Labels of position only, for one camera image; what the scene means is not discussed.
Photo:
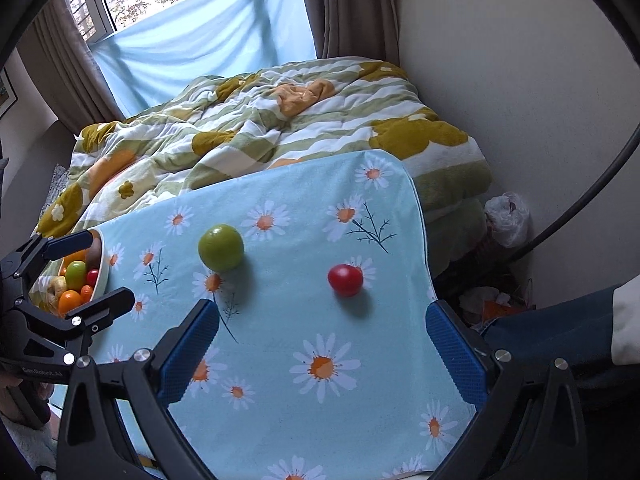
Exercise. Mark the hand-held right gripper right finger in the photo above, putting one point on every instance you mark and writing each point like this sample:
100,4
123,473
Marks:
457,355

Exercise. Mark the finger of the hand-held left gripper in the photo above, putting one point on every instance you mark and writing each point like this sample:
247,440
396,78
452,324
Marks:
107,305
70,245

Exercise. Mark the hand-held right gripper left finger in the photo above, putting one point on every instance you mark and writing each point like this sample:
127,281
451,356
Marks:
192,345

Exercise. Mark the small orange kumquat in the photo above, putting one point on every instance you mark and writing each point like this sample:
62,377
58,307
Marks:
87,291

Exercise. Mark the small yellow-green fruit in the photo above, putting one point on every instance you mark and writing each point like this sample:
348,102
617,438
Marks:
76,275

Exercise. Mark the red cherry tomato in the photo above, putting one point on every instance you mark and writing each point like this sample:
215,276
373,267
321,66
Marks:
345,279
92,277

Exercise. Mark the orange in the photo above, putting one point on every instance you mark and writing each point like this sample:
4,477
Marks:
75,260
70,301

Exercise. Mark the yellow duck bowl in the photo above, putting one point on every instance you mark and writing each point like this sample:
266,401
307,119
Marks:
104,265

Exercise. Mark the green apple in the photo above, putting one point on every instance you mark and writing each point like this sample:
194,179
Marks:
221,247

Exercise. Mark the person's left hand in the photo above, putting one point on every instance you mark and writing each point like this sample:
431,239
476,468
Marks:
7,385

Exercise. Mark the brown kiwi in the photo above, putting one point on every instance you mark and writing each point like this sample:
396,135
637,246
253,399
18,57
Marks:
95,252

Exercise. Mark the grey patterned bedsheet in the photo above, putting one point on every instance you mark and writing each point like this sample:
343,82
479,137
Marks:
60,185

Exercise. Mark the orange white plastic bag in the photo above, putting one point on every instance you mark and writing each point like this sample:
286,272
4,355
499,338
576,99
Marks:
492,300

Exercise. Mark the fluffy white blue rug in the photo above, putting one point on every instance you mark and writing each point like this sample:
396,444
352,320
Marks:
25,445

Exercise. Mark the blue daisy tablecloth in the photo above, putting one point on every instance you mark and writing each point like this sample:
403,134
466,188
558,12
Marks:
300,320

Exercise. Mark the brown curtain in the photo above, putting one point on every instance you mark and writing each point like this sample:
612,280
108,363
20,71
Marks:
350,10
75,75

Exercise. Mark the person's white shirt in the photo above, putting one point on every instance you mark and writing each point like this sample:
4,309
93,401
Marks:
627,325

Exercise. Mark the green striped flower blanket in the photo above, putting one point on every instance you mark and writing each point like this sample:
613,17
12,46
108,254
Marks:
250,120

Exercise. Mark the light blue window cloth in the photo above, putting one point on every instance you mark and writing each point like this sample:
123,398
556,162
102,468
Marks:
200,35

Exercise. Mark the framed wall picture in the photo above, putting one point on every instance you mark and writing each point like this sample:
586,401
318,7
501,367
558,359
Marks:
6,92

